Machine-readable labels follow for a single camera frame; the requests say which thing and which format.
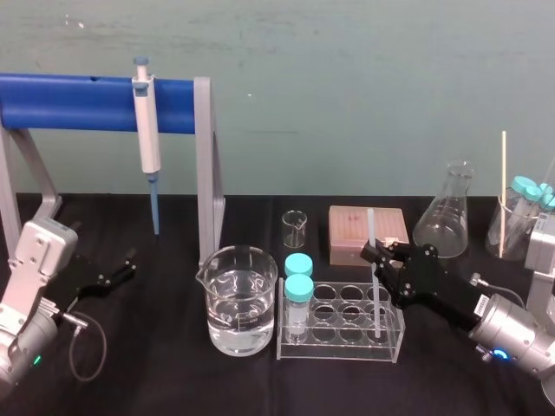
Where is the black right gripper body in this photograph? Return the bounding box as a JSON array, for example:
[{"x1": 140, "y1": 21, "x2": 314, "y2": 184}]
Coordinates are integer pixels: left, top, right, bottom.
[{"x1": 388, "y1": 244, "x2": 494, "y2": 331}]

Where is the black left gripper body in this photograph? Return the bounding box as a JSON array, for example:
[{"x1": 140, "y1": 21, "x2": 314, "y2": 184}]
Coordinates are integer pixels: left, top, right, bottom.
[{"x1": 60, "y1": 253, "x2": 108, "y2": 314}]

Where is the translucent white stirring rod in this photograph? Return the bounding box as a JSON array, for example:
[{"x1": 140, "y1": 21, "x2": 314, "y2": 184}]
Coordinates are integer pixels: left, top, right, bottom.
[{"x1": 366, "y1": 207, "x2": 384, "y2": 341}]

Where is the pink pipette tip box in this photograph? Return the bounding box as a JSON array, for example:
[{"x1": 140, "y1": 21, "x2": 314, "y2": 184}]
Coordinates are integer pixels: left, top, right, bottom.
[{"x1": 328, "y1": 205, "x2": 410, "y2": 266}]

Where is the clear glass conical flask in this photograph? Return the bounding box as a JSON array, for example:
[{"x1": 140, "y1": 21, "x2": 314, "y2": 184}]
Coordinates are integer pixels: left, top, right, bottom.
[{"x1": 412, "y1": 159, "x2": 475, "y2": 260}]

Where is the clear acrylic tube rack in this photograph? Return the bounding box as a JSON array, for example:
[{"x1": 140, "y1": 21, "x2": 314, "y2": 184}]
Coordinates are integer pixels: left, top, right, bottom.
[{"x1": 276, "y1": 280, "x2": 407, "y2": 363}]

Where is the clear vial with teal cap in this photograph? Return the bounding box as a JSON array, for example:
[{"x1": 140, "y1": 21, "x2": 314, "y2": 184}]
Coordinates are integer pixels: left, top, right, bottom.
[
  {"x1": 283, "y1": 273, "x2": 316, "y2": 346},
  {"x1": 284, "y1": 253, "x2": 315, "y2": 278}
]

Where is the small empty glass beaker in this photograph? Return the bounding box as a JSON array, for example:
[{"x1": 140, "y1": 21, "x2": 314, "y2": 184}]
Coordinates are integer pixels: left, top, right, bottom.
[{"x1": 281, "y1": 210, "x2": 309, "y2": 249}]

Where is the glass beaker holding tubes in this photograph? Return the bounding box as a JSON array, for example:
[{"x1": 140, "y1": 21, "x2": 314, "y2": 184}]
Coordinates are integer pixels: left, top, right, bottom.
[{"x1": 485, "y1": 192, "x2": 544, "y2": 262}]

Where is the black table cloth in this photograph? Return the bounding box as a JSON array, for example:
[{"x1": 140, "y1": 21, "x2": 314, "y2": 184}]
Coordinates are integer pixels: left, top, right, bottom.
[{"x1": 0, "y1": 192, "x2": 555, "y2": 416}]

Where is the large glass beaker with water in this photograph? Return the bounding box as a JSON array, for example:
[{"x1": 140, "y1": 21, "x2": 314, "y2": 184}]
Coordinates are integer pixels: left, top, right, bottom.
[{"x1": 194, "y1": 244, "x2": 279, "y2": 358}]

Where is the white pipette with blue tip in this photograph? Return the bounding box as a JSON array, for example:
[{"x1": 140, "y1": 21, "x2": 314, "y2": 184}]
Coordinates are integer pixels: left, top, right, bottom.
[{"x1": 132, "y1": 55, "x2": 162, "y2": 237}]

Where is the thin wooden stick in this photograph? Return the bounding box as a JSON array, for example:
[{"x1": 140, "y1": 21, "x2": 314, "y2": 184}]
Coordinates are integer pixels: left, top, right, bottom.
[{"x1": 498, "y1": 131, "x2": 509, "y2": 257}]

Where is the blue and grey pipette stand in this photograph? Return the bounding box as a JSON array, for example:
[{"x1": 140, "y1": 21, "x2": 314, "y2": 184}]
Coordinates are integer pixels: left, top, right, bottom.
[{"x1": 0, "y1": 72, "x2": 227, "y2": 270}]

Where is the left gripper dark cable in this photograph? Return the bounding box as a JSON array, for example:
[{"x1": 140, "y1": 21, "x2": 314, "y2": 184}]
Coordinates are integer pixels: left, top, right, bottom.
[{"x1": 59, "y1": 310, "x2": 108, "y2": 383}]

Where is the gripper dark cable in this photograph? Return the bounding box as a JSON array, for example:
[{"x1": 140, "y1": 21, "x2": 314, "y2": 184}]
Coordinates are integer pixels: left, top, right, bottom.
[
  {"x1": 59, "y1": 310, "x2": 108, "y2": 383},
  {"x1": 469, "y1": 272, "x2": 529, "y2": 314}
]

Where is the right gripper dark cable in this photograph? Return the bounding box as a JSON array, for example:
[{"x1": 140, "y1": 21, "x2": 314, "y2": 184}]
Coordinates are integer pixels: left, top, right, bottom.
[{"x1": 469, "y1": 272, "x2": 529, "y2": 314}]

